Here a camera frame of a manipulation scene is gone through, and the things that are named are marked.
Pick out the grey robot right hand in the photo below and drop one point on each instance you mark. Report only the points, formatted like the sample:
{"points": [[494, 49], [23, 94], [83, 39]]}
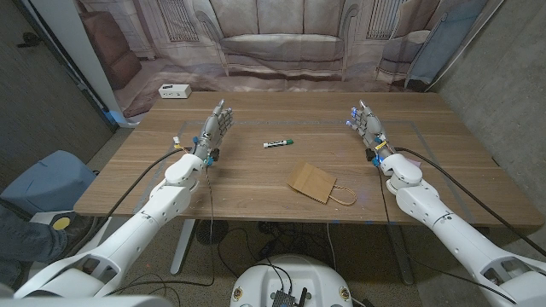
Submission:
{"points": [[372, 130]]}

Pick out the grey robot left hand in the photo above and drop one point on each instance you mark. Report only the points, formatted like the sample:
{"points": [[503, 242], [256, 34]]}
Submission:
{"points": [[212, 130]]}

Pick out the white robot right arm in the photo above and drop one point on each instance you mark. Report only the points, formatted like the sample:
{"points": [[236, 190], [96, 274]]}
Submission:
{"points": [[448, 230]]}

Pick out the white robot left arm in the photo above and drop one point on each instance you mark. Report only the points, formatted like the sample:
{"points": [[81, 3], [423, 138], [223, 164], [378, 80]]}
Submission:
{"points": [[141, 230]]}

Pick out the white marker with green cap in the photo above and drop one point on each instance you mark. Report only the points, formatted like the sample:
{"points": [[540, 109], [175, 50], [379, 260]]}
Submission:
{"points": [[277, 144]]}

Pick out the brown paper bag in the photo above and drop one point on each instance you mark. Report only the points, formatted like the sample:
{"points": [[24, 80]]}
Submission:
{"points": [[311, 181]]}

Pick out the white power box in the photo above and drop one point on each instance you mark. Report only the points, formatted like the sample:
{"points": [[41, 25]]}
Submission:
{"points": [[174, 90]]}

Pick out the blue tape piece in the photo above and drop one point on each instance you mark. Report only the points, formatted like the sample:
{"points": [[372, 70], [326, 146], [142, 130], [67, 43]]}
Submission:
{"points": [[113, 116]]}

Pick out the round black floor disc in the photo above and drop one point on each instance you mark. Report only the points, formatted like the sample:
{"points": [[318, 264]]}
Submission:
{"points": [[212, 232]]}

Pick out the printed sofa room backdrop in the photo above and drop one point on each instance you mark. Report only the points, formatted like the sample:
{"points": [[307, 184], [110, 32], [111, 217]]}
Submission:
{"points": [[281, 42]]}

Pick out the white table leg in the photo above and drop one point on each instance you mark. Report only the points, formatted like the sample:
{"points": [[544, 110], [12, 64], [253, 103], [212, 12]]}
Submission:
{"points": [[182, 247]]}

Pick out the grey table leg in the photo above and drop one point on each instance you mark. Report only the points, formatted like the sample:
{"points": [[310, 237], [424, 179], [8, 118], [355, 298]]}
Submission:
{"points": [[403, 256]]}

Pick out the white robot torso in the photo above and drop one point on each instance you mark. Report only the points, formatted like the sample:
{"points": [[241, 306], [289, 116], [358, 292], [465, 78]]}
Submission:
{"points": [[298, 273]]}

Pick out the blue padded chair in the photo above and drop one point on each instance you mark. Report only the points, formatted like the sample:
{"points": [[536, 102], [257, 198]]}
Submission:
{"points": [[47, 183]]}

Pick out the yellow black foot pedal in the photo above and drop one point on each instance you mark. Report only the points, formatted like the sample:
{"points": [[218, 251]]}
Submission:
{"points": [[62, 222]]}

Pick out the black electronics module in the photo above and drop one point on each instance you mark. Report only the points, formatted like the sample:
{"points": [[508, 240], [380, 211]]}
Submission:
{"points": [[285, 298]]}

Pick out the person in blue jeans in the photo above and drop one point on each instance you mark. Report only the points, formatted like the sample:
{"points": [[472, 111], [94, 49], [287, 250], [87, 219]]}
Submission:
{"points": [[25, 243]]}

